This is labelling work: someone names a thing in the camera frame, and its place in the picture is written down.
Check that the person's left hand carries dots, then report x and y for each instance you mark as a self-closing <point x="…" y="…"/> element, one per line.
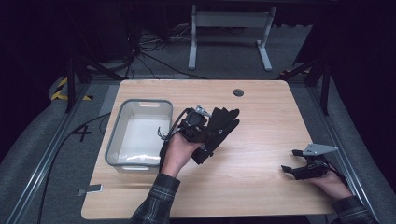
<point x="176" y="155"/>

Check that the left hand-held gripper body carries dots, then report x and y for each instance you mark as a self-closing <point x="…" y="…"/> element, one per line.
<point x="193" y="124"/>

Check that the white metal desk frame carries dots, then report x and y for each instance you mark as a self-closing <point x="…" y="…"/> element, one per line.
<point x="230" y="19"/>

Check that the black metal stand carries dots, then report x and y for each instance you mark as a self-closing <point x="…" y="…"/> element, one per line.
<point x="325" y="87"/>
<point x="71" y="84"/>

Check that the person's right hand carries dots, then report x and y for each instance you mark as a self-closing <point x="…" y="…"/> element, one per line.
<point x="334" y="186"/>

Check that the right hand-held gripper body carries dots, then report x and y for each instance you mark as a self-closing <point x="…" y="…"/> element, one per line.
<point x="313" y="171"/>

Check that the grey metal table clamp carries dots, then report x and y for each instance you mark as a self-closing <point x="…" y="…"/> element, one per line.
<point x="91" y="188"/>

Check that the white plastic bin grey rim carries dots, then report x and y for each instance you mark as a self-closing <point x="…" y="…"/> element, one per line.
<point x="140" y="137"/>

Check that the aluminium floor rail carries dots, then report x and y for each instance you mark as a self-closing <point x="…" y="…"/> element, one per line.
<point x="43" y="161"/>
<point x="342" y="155"/>

